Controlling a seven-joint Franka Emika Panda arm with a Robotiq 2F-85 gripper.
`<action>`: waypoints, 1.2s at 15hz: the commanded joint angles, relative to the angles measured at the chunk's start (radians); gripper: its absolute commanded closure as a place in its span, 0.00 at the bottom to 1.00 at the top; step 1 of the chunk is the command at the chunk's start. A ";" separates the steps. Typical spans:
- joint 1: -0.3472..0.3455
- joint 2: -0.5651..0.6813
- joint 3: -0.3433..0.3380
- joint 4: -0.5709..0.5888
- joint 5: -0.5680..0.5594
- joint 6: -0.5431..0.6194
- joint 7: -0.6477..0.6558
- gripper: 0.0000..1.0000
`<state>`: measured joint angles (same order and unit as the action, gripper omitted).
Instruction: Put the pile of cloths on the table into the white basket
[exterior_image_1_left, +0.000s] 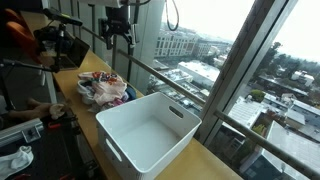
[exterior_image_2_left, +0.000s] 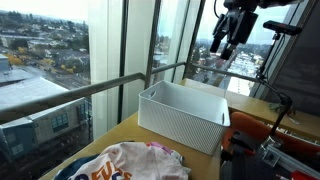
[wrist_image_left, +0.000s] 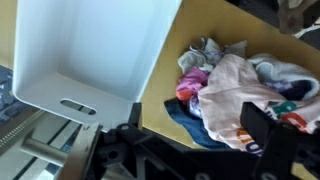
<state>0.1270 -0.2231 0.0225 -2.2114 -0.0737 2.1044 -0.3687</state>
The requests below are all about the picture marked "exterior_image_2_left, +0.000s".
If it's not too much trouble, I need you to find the dark blue cloth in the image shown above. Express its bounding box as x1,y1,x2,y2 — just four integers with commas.
52,153,101,180

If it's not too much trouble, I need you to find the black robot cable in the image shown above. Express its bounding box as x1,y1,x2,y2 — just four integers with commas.
213,0,225,19

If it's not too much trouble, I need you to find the grey window mullion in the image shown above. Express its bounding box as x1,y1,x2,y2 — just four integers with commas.
143,0,163,86

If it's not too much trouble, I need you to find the black stereo camera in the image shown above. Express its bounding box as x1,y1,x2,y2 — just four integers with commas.
262,20,303,37

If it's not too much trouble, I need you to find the red handled clamp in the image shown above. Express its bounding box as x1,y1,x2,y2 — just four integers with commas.
289,169,319,180

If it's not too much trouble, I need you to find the black camera stand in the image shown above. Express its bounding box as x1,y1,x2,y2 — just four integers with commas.
257,32,294,138

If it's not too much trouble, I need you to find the white plastic basket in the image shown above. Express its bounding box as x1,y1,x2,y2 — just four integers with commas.
137,79,232,157

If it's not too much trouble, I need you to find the light pink printed t-shirt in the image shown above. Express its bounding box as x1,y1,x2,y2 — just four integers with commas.
68,141,192,180

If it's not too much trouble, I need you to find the magenta pink cloth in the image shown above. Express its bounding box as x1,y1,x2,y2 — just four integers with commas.
145,141,175,155

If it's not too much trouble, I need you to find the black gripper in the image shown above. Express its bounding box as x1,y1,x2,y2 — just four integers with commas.
209,8,260,61

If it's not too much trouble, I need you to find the aluminium extrusion rail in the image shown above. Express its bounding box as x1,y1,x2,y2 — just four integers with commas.
261,142,320,180

